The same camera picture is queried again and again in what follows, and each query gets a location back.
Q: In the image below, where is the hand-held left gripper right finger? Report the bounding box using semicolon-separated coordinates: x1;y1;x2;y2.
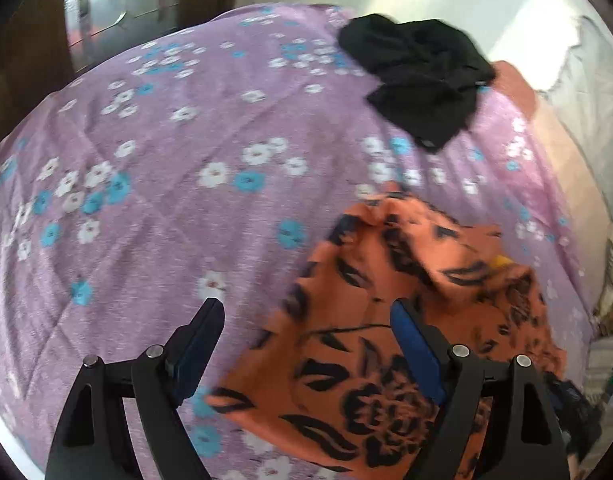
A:
391;299;571;480

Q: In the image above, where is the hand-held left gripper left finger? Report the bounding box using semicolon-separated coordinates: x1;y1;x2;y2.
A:
45;297;226;480

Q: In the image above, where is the orange floral dress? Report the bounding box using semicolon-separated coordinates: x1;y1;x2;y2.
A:
206;192;570;476

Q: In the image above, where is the striped floral pillow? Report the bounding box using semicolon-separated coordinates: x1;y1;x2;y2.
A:
587;336;613;376

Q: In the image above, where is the purple floral blanket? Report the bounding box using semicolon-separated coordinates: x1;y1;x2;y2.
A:
0;2;600;480

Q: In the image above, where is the pink bed sheet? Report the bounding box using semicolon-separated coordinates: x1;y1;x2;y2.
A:
494;60;613;223

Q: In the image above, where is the black garment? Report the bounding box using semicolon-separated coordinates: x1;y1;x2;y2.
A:
338;12;497;153

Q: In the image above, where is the grey pillow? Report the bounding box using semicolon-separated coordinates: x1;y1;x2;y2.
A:
537;15;613;221

